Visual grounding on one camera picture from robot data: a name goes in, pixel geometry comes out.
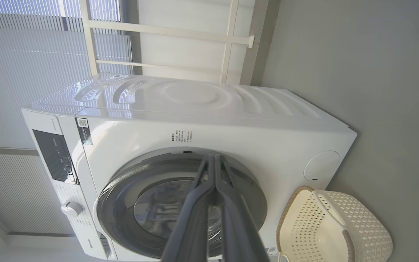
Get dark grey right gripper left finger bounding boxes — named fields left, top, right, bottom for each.
left=160, top=154, right=215, bottom=262

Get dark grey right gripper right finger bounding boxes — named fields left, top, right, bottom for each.
left=215, top=154, right=270, bottom=262

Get round black glass washer door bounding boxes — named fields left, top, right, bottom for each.
left=96, top=152, right=268, bottom=259

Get white front-load washing machine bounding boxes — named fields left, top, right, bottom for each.
left=21, top=73, right=358, bottom=262

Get white washer control knob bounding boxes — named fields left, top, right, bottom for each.
left=60, top=199, right=84, bottom=218

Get black washer control panel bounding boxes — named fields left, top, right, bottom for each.
left=32, top=129, right=77, bottom=182

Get black text instruction sticker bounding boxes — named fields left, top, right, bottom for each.
left=171, top=129, right=192, bottom=143

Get round white filter cover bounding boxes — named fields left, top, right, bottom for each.
left=303, top=150, right=341, bottom=181

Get cream laundry basket brown rim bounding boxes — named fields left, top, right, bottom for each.
left=276, top=186, right=394, bottom=262

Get black QR code sticker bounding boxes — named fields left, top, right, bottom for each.
left=76, top=118, right=93, bottom=145

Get white window blinds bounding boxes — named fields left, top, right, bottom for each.
left=0, top=0, right=133, bottom=150

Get white metal frame rack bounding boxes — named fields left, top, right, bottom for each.
left=79, top=0, right=255, bottom=84

